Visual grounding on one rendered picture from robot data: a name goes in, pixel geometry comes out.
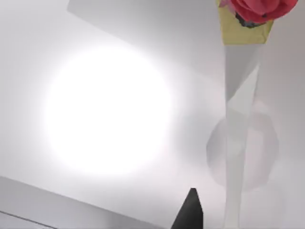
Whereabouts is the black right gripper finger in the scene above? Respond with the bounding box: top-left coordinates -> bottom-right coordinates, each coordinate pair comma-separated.
170,187 -> 203,229

